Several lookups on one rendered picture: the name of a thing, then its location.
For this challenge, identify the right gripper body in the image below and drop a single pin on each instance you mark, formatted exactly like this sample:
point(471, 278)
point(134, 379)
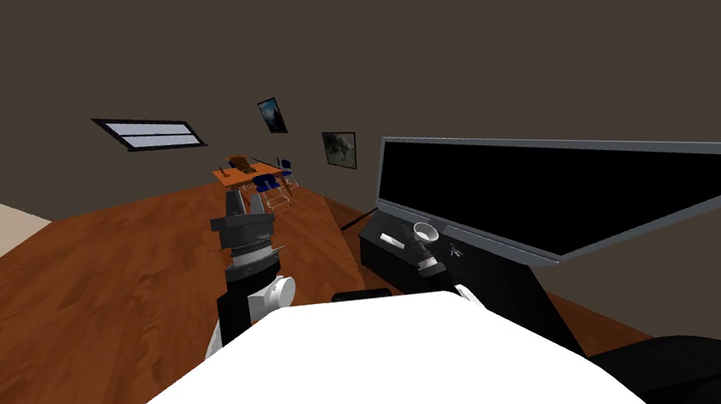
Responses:
point(420, 248)

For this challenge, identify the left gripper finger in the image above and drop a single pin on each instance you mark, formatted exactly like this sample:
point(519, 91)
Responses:
point(257, 206)
point(234, 205)

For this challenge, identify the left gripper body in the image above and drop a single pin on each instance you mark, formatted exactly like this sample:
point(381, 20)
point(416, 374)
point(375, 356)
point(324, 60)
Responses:
point(244, 229)

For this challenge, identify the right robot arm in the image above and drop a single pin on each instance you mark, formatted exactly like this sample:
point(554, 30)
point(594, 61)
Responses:
point(443, 277)

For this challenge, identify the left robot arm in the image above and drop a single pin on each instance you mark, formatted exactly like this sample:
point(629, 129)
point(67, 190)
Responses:
point(237, 305)

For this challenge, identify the white round cup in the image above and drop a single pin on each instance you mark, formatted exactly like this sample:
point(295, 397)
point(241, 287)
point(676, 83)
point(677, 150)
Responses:
point(426, 231)

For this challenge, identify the blue chair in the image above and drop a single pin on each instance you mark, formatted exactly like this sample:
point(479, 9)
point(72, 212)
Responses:
point(267, 185)
point(286, 167)

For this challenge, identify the white flat bar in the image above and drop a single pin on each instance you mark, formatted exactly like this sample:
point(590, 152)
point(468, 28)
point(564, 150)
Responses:
point(392, 241)

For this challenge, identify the orange table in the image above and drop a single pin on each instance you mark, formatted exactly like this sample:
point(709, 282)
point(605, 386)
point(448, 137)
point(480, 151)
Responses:
point(233, 174)

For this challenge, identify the small white ornament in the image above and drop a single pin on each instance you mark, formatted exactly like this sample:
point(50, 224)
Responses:
point(455, 251)

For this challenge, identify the black television stand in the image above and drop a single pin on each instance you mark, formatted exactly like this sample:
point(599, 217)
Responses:
point(497, 288)

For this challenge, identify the blue framed picture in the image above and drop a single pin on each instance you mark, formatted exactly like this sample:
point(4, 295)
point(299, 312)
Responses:
point(272, 115)

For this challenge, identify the grey framed picture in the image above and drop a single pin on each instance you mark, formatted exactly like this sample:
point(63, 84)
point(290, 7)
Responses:
point(339, 150)

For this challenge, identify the black framed window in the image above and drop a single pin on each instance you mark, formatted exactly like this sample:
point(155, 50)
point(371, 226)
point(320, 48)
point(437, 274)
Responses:
point(152, 133)

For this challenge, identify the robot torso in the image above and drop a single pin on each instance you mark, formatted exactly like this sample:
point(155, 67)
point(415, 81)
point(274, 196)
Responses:
point(365, 376)

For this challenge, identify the black television with grey frame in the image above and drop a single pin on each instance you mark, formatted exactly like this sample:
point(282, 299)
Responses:
point(533, 190)

